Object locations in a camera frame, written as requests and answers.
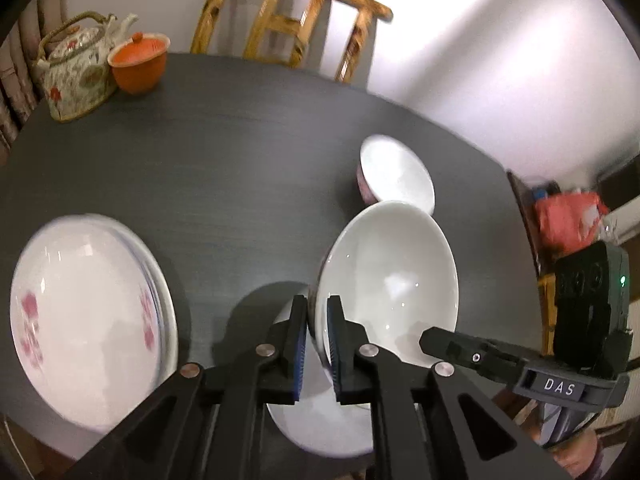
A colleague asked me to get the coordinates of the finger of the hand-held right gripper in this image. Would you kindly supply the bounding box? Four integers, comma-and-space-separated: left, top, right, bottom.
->
419, 326, 543, 386

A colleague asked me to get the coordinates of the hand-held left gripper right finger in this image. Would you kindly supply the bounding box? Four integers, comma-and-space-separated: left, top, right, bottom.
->
326, 295, 556, 480

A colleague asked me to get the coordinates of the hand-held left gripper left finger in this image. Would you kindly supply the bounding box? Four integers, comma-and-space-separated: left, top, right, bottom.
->
82, 294, 308, 480

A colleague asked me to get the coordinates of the white bowl with grey print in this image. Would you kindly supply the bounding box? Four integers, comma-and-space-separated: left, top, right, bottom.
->
265, 310, 376, 458

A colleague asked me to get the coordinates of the white bowl with red flower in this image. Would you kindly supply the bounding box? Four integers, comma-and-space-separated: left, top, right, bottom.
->
307, 200, 459, 376

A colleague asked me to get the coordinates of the large white floral plate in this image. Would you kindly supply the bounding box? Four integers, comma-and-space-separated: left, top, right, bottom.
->
30, 212, 179, 431

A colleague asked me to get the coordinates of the pink patterned bowl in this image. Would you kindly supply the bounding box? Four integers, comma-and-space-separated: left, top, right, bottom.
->
356, 134, 436, 217

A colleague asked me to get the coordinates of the small white floral plate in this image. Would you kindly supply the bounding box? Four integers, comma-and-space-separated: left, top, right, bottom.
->
10, 215, 163, 431

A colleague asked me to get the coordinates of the person's right forearm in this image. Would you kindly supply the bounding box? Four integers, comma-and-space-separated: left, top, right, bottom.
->
550, 427, 636, 480

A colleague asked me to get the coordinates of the bamboo chair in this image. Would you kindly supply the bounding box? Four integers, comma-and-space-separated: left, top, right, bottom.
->
190, 0, 393, 84
537, 275, 557, 356

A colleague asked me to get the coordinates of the red bag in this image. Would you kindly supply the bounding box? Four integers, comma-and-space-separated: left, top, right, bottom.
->
534, 191, 610, 256

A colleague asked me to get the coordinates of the purple floral clothing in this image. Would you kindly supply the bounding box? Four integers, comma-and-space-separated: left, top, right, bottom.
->
539, 400, 601, 448

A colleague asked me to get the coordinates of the orange lidded cup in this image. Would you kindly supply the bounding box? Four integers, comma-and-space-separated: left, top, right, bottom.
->
107, 32, 171, 96

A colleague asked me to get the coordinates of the floral ceramic teapot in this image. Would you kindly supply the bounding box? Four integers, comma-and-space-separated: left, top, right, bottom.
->
32, 10, 139, 123

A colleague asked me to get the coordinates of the beige patterned curtain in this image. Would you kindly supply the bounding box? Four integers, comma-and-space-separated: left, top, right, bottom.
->
0, 0, 66, 161

